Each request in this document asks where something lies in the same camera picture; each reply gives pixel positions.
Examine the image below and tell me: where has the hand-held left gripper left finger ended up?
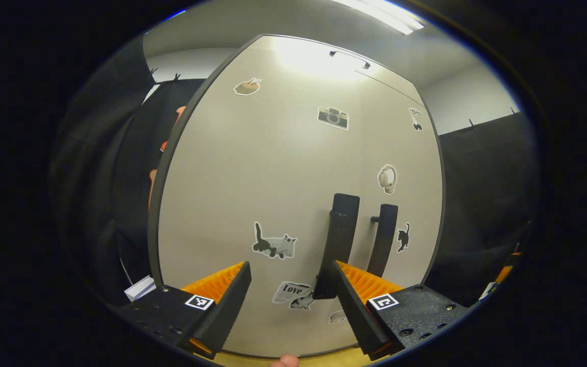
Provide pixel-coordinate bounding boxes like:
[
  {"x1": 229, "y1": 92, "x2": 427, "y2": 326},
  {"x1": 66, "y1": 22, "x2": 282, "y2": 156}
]
[{"x1": 113, "y1": 261, "x2": 252, "y2": 360}]

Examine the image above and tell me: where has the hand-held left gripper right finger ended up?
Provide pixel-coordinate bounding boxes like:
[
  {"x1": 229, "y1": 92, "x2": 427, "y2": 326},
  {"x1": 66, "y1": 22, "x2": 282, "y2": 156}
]
[{"x1": 330, "y1": 260, "x2": 470, "y2": 361}]

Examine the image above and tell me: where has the white cabinet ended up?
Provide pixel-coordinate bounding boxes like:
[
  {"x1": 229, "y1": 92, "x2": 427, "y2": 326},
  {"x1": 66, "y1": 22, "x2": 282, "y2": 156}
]
[{"x1": 147, "y1": 34, "x2": 447, "y2": 358}]

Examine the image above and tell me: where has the white door with camera sticker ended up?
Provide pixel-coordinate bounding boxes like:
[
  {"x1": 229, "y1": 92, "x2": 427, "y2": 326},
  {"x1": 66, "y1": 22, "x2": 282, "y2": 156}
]
[{"x1": 157, "y1": 46, "x2": 370, "y2": 358}]

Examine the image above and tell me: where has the white door with headphones sticker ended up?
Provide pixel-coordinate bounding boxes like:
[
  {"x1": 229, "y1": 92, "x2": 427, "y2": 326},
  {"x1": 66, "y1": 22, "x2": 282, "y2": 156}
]
[{"x1": 357, "y1": 71, "x2": 445, "y2": 289}]

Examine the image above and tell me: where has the black backdrop cloth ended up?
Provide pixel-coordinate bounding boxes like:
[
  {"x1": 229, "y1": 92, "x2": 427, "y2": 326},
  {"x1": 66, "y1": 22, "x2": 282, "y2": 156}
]
[
  {"x1": 51, "y1": 36, "x2": 207, "y2": 306},
  {"x1": 426, "y1": 110, "x2": 541, "y2": 306}
]

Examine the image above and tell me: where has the small white paper box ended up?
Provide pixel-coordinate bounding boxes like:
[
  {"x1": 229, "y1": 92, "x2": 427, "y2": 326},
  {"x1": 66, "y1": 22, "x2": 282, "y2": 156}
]
[{"x1": 124, "y1": 275, "x2": 156, "y2": 302}]

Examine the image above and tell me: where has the black door handle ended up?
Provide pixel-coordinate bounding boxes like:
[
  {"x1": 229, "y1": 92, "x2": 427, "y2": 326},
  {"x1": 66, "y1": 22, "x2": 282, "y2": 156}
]
[
  {"x1": 366, "y1": 204, "x2": 398, "y2": 278},
  {"x1": 313, "y1": 193, "x2": 361, "y2": 300}
]

